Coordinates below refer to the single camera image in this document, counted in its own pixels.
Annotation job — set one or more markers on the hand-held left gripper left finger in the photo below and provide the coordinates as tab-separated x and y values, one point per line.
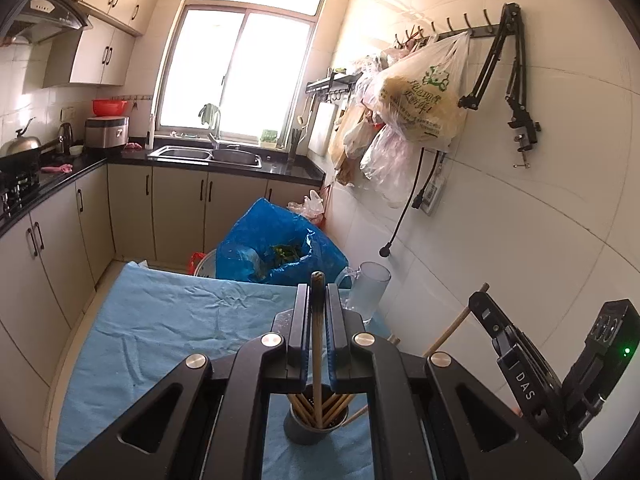
301	330

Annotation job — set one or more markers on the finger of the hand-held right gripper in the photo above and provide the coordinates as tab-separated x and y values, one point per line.
487	317

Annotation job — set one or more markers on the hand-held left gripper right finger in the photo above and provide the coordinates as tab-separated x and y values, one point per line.
332	330

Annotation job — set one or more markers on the dark-tipped wooden chopstick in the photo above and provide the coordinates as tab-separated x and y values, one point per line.
317	360

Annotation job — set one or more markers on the bunch of wooden chopsticks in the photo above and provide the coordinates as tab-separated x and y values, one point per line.
300	407

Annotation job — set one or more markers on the black utensil cup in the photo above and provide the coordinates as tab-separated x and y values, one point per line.
305	435

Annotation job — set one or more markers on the clear glass mug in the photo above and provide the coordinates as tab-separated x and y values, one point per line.
367	295

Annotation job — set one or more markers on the blue plastic bag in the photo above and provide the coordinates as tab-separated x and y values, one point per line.
250	230

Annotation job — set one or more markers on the white basin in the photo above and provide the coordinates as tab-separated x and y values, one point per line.
207	267

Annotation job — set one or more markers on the white plastic bag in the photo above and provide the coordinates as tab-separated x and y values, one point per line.
310	205

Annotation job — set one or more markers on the red bucket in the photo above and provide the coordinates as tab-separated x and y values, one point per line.
195	262

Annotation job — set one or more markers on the hanging card badge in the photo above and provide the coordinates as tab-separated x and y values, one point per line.
432	195

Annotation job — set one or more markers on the blue towel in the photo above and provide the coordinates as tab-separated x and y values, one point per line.
165	320

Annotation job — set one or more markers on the black kitchen countertop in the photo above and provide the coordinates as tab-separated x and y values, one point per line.
295	170

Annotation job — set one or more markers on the cluster of hanging plastic bags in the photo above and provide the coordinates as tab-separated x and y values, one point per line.
385	165

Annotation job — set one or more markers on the beige lower kitchen cabinets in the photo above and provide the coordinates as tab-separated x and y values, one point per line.
175	210

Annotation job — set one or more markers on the beige kitchen cabinets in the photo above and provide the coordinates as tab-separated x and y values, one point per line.
100	55
175	210

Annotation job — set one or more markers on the dark countertop utensil holder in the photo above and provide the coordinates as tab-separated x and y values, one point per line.
295	147

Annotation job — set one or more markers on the green potted plant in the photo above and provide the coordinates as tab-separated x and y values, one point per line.
268	136

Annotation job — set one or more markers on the white cutting board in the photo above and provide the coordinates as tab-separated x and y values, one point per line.
321	130

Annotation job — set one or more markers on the steel sink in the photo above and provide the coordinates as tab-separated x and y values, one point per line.
185	152

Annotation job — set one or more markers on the steel faucet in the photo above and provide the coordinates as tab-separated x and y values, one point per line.
217	130

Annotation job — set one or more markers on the large printed plastic bag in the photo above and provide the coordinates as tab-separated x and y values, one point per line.
425	105

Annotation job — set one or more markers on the pink cloth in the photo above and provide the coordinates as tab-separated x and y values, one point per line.
134	147
57	168

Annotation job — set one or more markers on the kitchen window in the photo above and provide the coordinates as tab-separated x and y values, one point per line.
240	70

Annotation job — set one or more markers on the rice cooker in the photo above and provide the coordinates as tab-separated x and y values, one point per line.
105	135

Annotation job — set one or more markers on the small white bowl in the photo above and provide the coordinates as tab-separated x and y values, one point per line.
76	150

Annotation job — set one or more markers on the red bowl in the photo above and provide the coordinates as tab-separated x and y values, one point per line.
110	107

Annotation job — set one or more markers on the steel kettle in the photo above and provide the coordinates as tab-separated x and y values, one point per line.
65	137

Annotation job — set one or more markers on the gas stove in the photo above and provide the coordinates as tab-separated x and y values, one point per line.
20	190

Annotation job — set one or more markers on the beige upper kitchen cabinets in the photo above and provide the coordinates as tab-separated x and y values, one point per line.
100	55

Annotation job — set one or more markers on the range hood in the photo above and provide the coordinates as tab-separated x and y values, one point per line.
45	15

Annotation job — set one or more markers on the black wall shelf rack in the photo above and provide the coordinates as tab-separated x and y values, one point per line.
332	80

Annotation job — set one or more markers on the black wall hook rail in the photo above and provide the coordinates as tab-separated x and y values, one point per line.
480	31

